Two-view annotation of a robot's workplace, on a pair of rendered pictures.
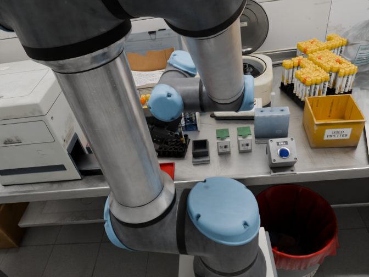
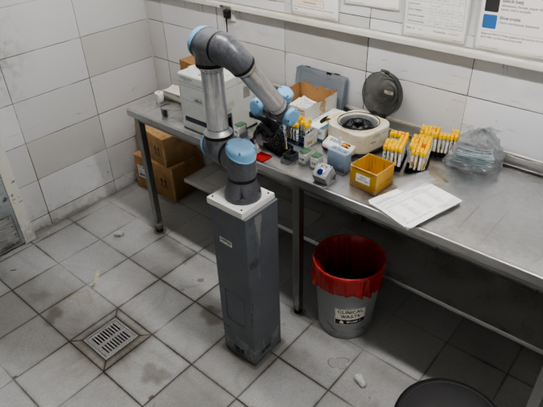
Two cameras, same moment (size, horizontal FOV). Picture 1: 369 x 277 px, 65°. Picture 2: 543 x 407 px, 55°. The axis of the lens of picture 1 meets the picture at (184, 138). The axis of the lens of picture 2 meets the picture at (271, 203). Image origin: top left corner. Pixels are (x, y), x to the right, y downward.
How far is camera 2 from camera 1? 1.65 m
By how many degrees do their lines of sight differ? 26
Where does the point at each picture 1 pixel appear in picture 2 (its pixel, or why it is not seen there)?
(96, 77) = (208, 77)
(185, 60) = (283, 91)
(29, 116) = not seen: hidden behind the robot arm
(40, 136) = not seen: hidden behind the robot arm
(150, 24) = (330, 67)
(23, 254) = (176, 207)
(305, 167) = (332, 189)
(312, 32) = (449, 123)
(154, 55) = (322, 91)
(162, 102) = (254, 104)
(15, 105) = not seen: hidden behind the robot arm
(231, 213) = (237, 148)
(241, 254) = (236, 169)
